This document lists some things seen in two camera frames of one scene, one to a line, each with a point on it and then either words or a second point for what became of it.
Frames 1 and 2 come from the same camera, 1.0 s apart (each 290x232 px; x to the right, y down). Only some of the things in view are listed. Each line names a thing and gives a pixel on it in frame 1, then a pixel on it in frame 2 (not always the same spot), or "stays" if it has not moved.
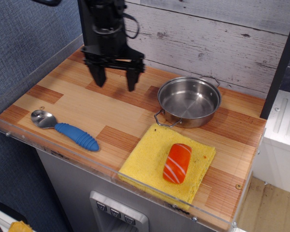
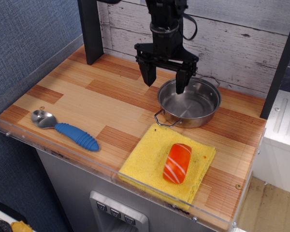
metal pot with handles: x=192 y=101 stays
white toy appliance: x=277 y=162 stays
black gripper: x=105 y=43 → x=167 y=51
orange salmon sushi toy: x=176 y=163 stays
